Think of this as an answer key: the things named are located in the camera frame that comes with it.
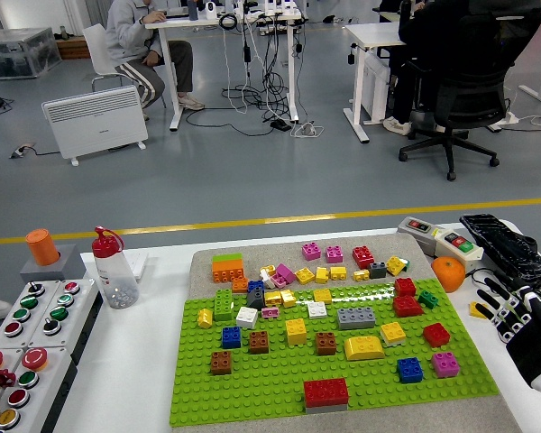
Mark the white chair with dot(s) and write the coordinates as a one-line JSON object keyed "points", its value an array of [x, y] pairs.
{"points": [[97, 49]]}

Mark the grey switch box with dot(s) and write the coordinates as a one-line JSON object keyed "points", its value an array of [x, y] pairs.
{"points": [[417, 227]]}

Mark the grey floor socket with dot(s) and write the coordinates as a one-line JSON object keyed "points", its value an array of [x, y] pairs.
{"points": [[21, 150]]}

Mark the white switch box green button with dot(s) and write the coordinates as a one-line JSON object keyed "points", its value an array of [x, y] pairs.
{"points": [[460, 245]]}

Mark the black floor adapter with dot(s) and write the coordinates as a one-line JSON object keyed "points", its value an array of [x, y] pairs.
{"points": [[280, 125]]}

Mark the white panel heater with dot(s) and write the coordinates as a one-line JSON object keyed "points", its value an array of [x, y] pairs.
{"points": [[94, 122]]}

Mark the grey push-button box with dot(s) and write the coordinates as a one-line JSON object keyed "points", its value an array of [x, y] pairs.
{"points": [[20, 314], [58, 312]]}

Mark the black office chair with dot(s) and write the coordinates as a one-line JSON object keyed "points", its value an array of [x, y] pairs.
{"points": [[473, 76]]}

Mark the dark grey slope brick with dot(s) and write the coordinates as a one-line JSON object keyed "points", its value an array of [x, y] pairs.
{"points": [[255, 298]]}

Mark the yellow curved brick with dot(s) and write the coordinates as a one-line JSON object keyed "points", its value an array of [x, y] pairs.
{"points": [[364, 348]]}

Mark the white square brick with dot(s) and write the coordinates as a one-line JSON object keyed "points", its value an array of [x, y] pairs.
{"points": [[317, 309], [246, 317]]}

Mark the orange cylinder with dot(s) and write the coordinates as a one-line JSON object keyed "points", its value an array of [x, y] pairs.
{"points": [[43, 247]]}

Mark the grey square block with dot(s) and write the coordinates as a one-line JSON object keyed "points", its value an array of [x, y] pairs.
{"points": [[72, 268]]}

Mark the flat pink brick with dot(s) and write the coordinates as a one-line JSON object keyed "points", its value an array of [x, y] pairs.
{"points": [[270, 312]]}

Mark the long grey brick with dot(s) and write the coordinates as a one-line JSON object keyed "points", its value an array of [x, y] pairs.
{"points": [[356, 318]]}

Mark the blue square brick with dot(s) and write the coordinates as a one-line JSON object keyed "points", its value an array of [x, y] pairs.
{"points": [[410, 371], [231, 337], [255, 285]]}

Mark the white desk cabinet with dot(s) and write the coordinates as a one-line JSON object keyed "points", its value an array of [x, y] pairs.
{"points": [[376, 85]]}

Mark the small green brick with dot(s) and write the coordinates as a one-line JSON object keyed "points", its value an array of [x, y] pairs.
{"points": [[427, 299]]}

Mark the green flat brick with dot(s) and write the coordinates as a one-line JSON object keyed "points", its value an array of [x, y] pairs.
{"points": [[227, 258]]}

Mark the large orange brick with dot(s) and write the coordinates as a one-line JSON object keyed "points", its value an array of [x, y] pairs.
{"points": [[227, 273]]}

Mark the black wrapped keyboard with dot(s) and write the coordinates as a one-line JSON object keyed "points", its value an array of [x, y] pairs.
{"points": [[500, 243]]}

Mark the white wall switch panel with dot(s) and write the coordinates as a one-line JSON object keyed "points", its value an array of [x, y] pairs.
{"points": [[140, 264]]}

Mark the orange fruit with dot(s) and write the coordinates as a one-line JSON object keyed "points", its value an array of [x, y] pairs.
{"points": [[448, 274]]}

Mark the clear storage crate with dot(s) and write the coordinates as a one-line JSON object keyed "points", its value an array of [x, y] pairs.
{"points": [[13, 52]]}

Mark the small orange brick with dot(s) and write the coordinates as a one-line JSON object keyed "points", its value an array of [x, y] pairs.
{"points": [[240, 285]]}

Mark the yellow square brick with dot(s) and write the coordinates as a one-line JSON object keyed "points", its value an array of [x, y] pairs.
{"points": [[204, 317], [338, 273], [296, 331], [273, 297], [394, 266], [288, 297], [478, 311], [323, 296], [304, 275], [322, 274], [392, 331]]}

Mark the large red brick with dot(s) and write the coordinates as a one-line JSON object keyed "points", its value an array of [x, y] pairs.
{"points": [[326, 391]]}

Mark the grey-brown mat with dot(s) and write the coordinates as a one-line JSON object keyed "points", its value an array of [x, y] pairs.
{"points": [[270, 255]]}

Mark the small yellow brick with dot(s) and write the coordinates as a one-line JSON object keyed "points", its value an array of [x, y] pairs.
{"points": [[267, 270], [361, 275]]}

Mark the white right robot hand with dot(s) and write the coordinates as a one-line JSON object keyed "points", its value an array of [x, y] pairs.
{"points": [[523, 347]]}

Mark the wooden box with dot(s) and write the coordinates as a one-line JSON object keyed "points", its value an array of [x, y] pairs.
{"points": [[74, 48]]}

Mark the pink square brick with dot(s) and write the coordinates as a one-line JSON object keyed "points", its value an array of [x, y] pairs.
{"points": [[286, 272], [334, 254], [311, 251], [445, 364], [277, 280]]}

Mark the white desk camera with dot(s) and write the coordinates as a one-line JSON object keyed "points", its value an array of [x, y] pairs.
{"points": [[211, 9]]}

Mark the seated person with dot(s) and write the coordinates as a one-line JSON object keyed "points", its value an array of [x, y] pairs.
{"points": [[131, 40], [426, 27]]}

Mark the red square brick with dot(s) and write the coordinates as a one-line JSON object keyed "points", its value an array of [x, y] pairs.
{"points": [[436, 335], [405, 287], [407, 306], [363, 256]]}

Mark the white flat brick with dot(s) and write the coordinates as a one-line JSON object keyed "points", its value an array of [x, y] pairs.
{"points": [[394, 344]]}

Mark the dark grey square brick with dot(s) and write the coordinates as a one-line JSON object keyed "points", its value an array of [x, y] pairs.
{"points": [[377, 269]]}

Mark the tall green brick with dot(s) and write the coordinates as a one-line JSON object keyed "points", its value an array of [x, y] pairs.
{"points": [[223, 304]]}

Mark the clear bottle red cap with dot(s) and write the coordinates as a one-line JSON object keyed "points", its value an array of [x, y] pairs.
{"points": [[112, 275]]}

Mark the brown square brick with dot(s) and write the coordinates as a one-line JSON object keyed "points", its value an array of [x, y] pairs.
{"points": [[221, 362], [326, 343], [259, 342]]}

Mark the green studded baseplate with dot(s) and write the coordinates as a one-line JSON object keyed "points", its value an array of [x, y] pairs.
{"points": [[261, 392]]}

